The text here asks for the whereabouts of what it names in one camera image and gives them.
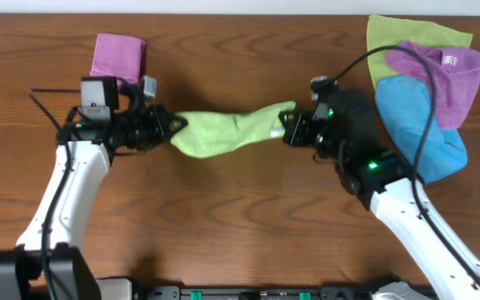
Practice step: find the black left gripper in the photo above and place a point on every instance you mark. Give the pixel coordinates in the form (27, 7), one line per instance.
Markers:
(157, 113)

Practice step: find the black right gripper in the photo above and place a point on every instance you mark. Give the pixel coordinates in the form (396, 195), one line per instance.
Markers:
(302, 121)

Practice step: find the light green cloth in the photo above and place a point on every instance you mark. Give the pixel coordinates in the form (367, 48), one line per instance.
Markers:
(209, 134)

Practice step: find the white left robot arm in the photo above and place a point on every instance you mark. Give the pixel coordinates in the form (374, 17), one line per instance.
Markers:
(47, 261)

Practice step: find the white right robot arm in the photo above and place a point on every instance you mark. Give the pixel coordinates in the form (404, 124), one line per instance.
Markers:
(383, 183)

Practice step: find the folded pink cloth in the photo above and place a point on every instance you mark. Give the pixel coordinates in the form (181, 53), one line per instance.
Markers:
(118, 56)

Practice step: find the blue cloth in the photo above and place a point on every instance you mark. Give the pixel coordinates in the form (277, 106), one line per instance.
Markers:
(403, 104)

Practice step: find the large green cloth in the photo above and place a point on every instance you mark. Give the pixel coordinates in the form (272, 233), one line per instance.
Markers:
(384, 31)

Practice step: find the purple cloth with tag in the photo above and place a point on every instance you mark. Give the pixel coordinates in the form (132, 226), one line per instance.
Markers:
(456, 72)

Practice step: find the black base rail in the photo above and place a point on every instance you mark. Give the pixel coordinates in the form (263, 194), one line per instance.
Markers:
(273, 293)

